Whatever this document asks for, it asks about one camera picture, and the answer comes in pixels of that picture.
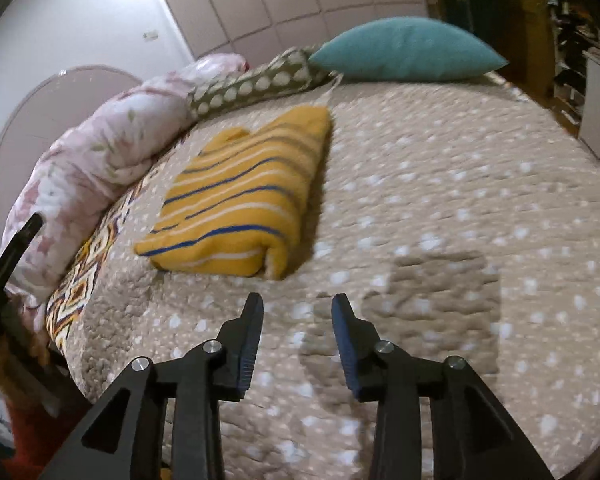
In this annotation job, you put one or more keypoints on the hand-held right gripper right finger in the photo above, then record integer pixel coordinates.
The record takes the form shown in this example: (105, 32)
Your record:
(342, 340)

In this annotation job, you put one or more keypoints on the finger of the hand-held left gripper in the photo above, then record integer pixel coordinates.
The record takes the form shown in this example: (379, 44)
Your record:
(15, 260)

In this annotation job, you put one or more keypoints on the geometric patterned blanket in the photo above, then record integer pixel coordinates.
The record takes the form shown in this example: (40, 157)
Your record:
(80, 290)

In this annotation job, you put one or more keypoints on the pink floral duvet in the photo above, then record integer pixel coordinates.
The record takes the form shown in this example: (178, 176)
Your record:
(90, 160)

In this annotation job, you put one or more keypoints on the pale pink headboard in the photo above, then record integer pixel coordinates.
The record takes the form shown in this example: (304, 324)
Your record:
(40, 105)

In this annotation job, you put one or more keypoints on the teal pillow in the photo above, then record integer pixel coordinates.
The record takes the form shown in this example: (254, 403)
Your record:
(405, 50)

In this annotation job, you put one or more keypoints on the olive sheep print pillow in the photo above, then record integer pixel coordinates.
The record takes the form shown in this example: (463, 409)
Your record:
(260, 82)

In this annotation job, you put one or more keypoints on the red cloth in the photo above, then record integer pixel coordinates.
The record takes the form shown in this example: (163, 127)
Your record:
(35, 430)

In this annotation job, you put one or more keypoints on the beige spotted bedspread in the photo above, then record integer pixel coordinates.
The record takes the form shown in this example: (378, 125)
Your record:
(430, 185)

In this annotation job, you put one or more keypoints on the brown wooden door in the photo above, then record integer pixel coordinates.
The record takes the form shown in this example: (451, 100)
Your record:
(525, 20)

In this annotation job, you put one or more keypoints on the white wall switch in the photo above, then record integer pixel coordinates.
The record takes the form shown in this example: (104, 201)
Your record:
(151, 35)

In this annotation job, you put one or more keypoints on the cluttered shoe rack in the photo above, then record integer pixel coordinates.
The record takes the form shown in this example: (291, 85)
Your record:
(575, 40)

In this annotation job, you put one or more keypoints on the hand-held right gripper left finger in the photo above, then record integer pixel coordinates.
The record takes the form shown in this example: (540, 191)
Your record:
(250, 350)

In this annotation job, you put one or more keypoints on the yellow striped sweater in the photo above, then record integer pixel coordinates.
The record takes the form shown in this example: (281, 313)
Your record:
(240, 200)

